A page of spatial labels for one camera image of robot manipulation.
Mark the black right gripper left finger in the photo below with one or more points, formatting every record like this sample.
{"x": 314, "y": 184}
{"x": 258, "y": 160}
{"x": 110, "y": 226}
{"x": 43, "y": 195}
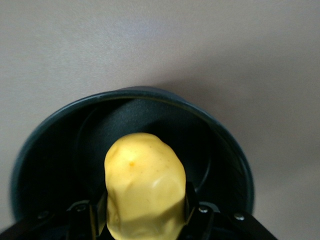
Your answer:
{"x": 82, "y": 220}

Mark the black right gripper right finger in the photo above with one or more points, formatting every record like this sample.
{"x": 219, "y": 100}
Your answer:
{"x": 200, "y": 220}

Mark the yellow potato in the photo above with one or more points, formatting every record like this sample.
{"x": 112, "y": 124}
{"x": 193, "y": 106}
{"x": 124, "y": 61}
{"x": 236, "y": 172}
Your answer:
{"x": 145, "y": 180}

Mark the brown table cover sheet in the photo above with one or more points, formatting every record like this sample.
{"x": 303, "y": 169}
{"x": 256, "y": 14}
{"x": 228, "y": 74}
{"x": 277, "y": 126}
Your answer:
{"x": 50, "y": 50}

